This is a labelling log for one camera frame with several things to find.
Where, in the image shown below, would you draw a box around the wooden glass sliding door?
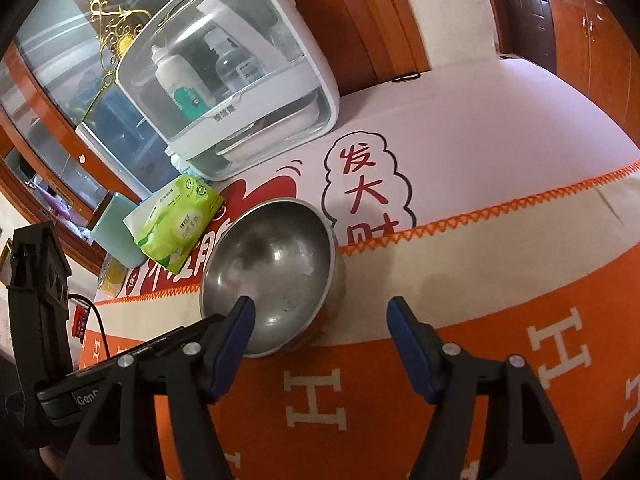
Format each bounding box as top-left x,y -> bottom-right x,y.
0,0 -> 431,281

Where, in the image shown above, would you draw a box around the black cable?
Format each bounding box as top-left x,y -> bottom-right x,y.
67,292 -> 108,361

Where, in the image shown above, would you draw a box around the white storage box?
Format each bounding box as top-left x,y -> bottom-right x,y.
115,0 -> 341,181

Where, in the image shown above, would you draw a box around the white bottle green label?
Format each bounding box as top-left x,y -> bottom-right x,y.
151,45 -> 213,122

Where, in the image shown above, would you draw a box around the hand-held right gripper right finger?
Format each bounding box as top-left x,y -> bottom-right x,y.
386,296 -> 576,480

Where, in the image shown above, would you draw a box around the clear plastic bottle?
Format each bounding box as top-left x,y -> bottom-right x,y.
202,27 -> 266,93

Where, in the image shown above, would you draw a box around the green tissue pack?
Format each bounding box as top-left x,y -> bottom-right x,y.
122,175 -> 226,273

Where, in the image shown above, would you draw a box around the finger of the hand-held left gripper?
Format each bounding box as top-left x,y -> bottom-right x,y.
75,314 -> 236,381

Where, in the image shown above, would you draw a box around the wooden cabinet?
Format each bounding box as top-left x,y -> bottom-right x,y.
542,0 -> 640,151

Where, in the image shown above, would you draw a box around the dark entrance door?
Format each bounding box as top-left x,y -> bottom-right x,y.
495,0 -> 558,78

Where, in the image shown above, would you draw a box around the orange patterned tablecloth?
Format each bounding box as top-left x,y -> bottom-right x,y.
80,160 -> 640,480

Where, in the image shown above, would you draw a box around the mint green canister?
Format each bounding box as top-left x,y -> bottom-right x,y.
90,191 -> 146,268

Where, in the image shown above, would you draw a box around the golden door ornament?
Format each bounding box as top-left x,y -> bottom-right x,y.
87,0 -> 151,81

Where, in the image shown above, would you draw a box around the small steel bowl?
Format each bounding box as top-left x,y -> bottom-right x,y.
199,198 -> 347,359

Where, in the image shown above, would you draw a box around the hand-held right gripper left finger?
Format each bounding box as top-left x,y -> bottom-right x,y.
62,296 -> 256,480

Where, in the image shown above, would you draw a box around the yellow tin can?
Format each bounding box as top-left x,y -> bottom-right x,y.
97,255 -> 131,296

